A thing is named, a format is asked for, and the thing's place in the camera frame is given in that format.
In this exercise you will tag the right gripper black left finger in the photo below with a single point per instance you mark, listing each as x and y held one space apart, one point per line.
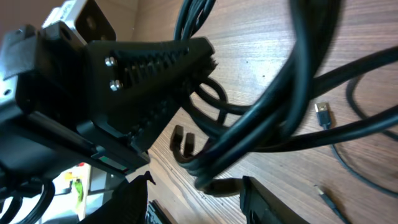
128 204

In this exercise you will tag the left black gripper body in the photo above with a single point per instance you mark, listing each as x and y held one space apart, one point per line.
55 108

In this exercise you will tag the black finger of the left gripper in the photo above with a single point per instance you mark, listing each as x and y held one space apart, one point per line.
130 85

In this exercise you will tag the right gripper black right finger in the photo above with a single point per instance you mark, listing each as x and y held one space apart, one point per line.
261 206

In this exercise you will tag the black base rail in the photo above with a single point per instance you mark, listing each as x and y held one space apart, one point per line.
155 214

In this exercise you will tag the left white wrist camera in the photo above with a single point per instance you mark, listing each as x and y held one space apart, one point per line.
84 18

